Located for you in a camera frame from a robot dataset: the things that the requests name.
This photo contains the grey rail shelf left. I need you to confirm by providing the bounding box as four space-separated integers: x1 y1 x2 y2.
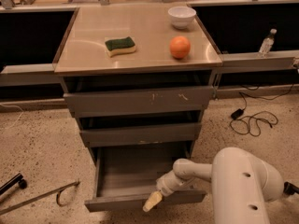
0 63 60 87

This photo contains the black chair caster right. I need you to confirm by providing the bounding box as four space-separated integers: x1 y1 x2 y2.
283 182 299 195

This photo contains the grey middle drawer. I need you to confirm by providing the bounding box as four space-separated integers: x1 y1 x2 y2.
80 123 201 147

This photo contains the white cable on floor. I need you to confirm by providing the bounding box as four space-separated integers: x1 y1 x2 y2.
0 103 25 130

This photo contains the white bowl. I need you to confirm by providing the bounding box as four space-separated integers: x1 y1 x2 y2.
168 7 196 29

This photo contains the metal rod with hook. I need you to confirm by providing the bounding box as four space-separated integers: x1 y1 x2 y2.
0 181 80 216

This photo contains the black chair caster left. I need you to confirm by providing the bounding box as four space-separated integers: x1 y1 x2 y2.
0 173 27 195

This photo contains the green yellow sponge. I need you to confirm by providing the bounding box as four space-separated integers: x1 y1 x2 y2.
105 36 136 57

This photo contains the orange fruit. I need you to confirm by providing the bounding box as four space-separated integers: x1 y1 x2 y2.
169 36 191 59

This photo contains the grey rail shelf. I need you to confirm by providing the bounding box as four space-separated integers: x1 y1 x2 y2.
0 63 60 87
220 50 299 73

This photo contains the grey drawer cabinet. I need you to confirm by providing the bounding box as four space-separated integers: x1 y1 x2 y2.
51 4 223 166

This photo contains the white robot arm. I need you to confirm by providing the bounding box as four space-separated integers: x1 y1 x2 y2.
143 147 284 224

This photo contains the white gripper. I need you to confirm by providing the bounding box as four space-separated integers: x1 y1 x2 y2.
143 171 191 212

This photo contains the black power adapter with cable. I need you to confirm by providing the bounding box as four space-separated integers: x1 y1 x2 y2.
229 84 294 137

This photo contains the clear plastic water bottle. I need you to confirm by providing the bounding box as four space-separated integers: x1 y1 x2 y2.
259 29 277 57

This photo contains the grey top drawer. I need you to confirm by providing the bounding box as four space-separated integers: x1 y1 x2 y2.
64 86 212 118

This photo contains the grey drawer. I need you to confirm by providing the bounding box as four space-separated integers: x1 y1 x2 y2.
64 86 212 118
80 123 201 147
85 141 192 212

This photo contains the black chair caster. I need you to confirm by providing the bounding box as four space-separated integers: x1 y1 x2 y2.
0 173 27 195
283 182 299 195

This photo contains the grey bottom drawer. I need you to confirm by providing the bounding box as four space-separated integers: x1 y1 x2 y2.
85 141 192 212

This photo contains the grey rail shelf right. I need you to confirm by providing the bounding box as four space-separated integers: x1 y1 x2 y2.
220 50 299 73

